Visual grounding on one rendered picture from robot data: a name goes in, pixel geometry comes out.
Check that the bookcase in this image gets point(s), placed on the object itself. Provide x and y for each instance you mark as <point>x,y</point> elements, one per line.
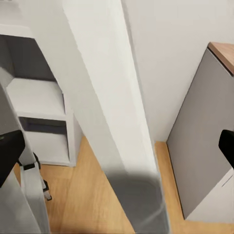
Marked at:
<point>38,98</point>

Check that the camera tripod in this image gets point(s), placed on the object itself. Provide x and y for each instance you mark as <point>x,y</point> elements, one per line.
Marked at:
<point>89,47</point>

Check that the desk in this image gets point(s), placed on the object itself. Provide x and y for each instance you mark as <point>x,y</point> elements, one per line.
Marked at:
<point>204,177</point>

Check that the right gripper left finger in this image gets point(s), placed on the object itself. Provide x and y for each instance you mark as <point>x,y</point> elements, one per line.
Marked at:
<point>12,145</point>

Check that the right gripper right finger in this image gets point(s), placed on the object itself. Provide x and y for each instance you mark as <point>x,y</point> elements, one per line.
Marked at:
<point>226,145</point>

